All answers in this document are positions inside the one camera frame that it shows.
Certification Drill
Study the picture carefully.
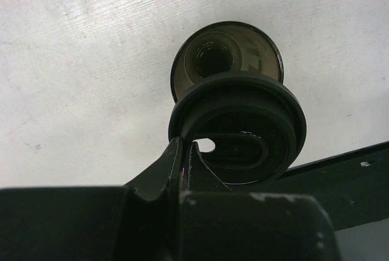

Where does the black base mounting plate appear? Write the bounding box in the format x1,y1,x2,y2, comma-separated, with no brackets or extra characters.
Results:
273,141,389,234

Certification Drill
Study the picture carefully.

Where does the black coffee cup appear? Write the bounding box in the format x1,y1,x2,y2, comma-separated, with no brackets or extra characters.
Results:
170,21,284,102

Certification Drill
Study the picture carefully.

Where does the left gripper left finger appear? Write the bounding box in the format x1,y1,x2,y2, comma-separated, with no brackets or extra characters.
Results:
123,137,184,209

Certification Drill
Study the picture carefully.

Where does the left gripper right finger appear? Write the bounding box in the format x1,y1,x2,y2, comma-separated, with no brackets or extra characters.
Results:
182,142,232,193

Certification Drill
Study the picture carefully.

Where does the black cup lid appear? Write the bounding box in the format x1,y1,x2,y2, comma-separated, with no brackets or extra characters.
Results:
168,72,307,185

